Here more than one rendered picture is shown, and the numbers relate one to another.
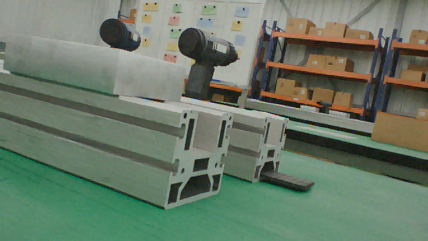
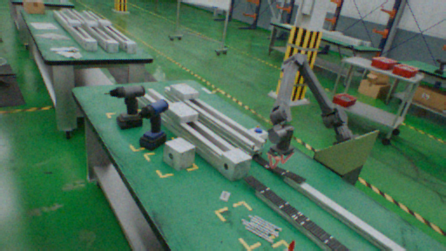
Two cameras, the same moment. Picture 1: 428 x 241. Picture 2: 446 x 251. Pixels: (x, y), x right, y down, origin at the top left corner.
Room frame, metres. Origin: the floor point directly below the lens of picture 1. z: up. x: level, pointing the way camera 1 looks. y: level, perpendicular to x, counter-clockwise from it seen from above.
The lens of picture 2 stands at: (2.02, 0.93, 1.54)
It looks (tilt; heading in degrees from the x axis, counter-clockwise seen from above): 26 degrees down; 198
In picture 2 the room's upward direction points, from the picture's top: 10 degrees clockwise
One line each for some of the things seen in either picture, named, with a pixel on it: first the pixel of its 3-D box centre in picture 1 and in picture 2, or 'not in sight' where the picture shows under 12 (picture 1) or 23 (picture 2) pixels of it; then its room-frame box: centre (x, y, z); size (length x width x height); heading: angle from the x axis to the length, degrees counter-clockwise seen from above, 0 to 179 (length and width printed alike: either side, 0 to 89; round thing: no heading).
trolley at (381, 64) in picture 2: not in sight; (368, 92); (-2.31, 1.50, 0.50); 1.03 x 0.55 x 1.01; 70
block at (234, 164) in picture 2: not in sight; (237, 163); (0.91, 0.67, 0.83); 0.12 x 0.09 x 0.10; 152
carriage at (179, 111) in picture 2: not in sight; (180, 114); (0.72, 0.27, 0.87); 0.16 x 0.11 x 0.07; 62
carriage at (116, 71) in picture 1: (94, 80); (184, 93); (0.43, 0.14, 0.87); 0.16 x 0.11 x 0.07; 62
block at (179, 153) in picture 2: not in sight; (181, 152); (0.98, 0.43, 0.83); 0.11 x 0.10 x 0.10; 161
